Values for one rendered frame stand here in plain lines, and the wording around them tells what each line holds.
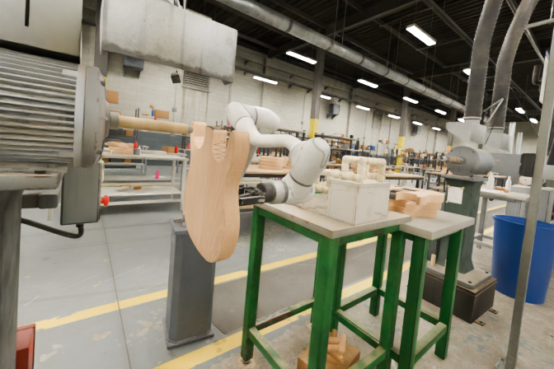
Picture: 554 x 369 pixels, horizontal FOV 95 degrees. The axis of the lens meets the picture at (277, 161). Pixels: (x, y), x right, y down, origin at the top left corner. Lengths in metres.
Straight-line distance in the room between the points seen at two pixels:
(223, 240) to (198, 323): 1.23
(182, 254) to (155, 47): 1.22
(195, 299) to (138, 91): 10.79
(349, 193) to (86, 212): 0.94
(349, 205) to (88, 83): 0.93
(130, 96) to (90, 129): 11.31
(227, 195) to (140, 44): 0.40
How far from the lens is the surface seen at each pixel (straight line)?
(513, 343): 2.35
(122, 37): 0.68
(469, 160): 2.64
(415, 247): 1.48
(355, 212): 1.09
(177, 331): 1.89
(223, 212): 0.69
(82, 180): 1.01
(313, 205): 1.23
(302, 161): 0.90
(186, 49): 0.71
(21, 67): 0.73
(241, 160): 0.65
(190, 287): 1.76
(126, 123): 0.79
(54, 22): 0.76
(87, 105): 0.68
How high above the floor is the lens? 1.22
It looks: 3 degrees down
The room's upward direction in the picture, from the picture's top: 5 degrees clockwise
